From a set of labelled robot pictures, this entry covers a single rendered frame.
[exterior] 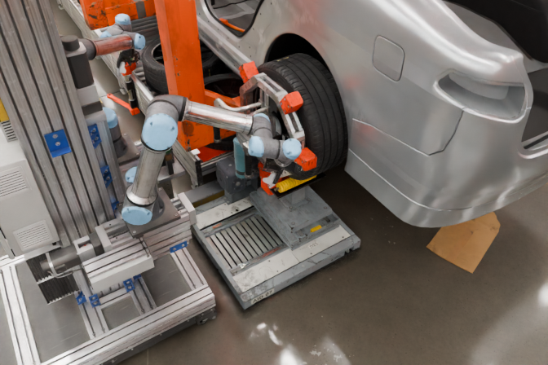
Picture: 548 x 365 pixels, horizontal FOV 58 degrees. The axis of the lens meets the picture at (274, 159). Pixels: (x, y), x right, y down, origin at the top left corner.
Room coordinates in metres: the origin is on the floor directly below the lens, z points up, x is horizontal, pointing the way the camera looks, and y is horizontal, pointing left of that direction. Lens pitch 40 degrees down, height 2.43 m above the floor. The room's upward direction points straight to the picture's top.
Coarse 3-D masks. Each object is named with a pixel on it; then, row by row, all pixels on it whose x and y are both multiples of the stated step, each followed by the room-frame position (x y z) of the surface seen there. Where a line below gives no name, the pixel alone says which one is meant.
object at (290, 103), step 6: (288, 96) 1.95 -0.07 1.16; (294, 96) 1.96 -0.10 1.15; (300, 96) 1.96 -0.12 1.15; (282, 102) 1.97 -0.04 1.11; (288, 102) 1.93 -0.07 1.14; (294, 102) 1.93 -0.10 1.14; (300, 102) 1.94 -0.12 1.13; (282, 108) 1.96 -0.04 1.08; (288, 108) 1.92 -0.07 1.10; (294, 108) 1.94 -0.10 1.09
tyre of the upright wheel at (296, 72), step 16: (272, 64) 2.22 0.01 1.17; (288, 64) 2.20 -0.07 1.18; (304, 64) 2.21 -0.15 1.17; (320, 64) 2.21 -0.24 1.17; (288, 80) 2.08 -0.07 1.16; (304, 80) 2.09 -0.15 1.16; (320, 80) 2.11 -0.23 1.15; (304, 96) 2.00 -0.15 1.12; (320, 96) 2.03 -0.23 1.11; (336, 96) 2.05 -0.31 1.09; (304, 112) 1.95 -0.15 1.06; (320, 112) 1.96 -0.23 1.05; (336, 112) 2.00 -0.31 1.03; (304, 128) 1.95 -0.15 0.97; (320, 128) 1.93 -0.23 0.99; (336, 128) 1.96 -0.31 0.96; (320, 144) 1.89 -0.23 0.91; (336, 144) 1.94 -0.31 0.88; (320, 160) 1.89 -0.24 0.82; (336, 160) 1.96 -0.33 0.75; (288, 176) 2.07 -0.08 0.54; (304, 176) 1.93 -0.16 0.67
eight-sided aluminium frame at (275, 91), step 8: (256, 80) 2.17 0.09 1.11; (264, 80) 2.19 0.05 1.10; (240, 88) 2.32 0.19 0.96; (248, 88) 2.24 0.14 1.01; (264, 88) 2.10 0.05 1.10; (272, 88) 2.12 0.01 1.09; (280, 88) 2.08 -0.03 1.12; (240, 96) 2.33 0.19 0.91; (248, 96) 2.33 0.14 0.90; (272, 96) 2.03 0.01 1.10; (280, 96) 2.01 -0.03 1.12; (248, 104) 2.34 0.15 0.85; (280, 104) 1.98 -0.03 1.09; (248, 112) 2.34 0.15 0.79; (280, 112) 1.98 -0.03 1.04; (288, 120) 1.93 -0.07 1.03; (296, 120) 1.95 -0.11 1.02; (288, 128) 1.92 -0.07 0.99; (296, 128) 1.94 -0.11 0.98; (296, 136) 1.89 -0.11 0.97; (304, 136) 1.90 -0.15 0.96; (264, 160) 2.12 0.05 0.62
